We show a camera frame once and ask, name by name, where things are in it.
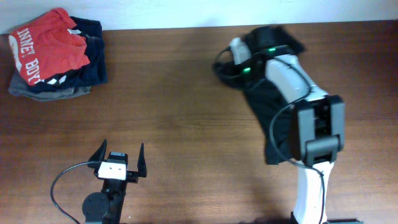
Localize grey folded garment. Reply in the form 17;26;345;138
8;71;91;102

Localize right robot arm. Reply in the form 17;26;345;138
230;26;345;223

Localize navy folded garment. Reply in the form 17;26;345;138
28;16;108;93

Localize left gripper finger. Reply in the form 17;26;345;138
137;143;147;177
88;139;108;162

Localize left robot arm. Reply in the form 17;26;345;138
82;140;147;224

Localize black t-shirt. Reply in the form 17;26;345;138
212;26;305;165

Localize red folded printed t-shirt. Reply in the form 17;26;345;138
9;8;90;86

